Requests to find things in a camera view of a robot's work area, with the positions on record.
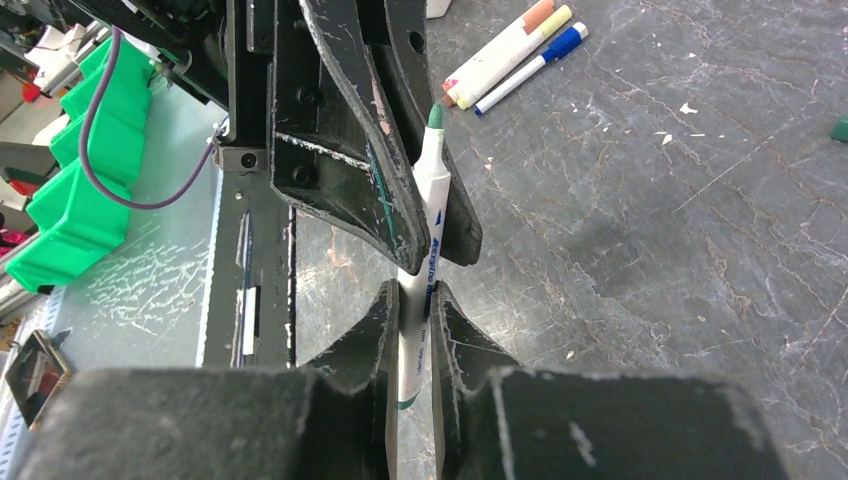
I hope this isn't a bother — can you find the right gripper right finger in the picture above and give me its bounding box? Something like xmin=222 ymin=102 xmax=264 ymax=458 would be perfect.
xmin=430 ymin=282 xmax=786 ymax=479

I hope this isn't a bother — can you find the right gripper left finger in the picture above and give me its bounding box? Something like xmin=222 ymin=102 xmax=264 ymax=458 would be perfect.
xmin=19 ymin=280 xmax=400 ymax=479

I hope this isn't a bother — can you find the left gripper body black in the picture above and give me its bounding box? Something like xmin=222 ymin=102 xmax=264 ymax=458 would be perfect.
xmin=74 ymin=0 xmax=275 ymax=149

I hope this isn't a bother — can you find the white pen capped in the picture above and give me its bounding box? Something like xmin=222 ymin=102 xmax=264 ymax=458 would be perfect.
xmin=396 ymin=104 xmax=452 ymax=410

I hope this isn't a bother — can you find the white pen yellow tip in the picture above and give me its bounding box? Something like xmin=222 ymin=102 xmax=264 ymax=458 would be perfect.
xmin=455 ymin=5 xmax=572 ymax=110

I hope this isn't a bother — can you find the white pen blue end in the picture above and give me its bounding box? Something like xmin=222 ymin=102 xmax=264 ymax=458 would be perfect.
xmin=473 ymin=22 xmax=589 ymax=116

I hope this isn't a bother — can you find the green pen cap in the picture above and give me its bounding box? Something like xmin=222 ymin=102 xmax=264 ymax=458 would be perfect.
xmin=830 ymin=115 xmax=848 ymax=143

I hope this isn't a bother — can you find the white laundry basket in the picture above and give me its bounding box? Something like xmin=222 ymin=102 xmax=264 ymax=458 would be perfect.
xmin=425 ymin=0 xmax=452 ymax=19

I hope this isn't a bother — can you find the green object beyond table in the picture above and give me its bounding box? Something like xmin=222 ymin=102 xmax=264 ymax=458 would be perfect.
xmin=6 ymin=40 xmax=154 ymax=292

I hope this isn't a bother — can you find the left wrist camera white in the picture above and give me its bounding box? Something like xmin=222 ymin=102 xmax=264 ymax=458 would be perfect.
xmin=215 ymin=146 xmax=268 ymax=173

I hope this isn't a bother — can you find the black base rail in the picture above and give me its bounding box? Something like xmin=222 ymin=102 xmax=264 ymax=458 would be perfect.
xmin=196 ymin=172 xmax=296 ymax=368

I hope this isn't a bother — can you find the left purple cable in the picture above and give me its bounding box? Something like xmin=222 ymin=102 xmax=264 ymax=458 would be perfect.
xmin=78 ymin=25 xmax=220 ymax=212

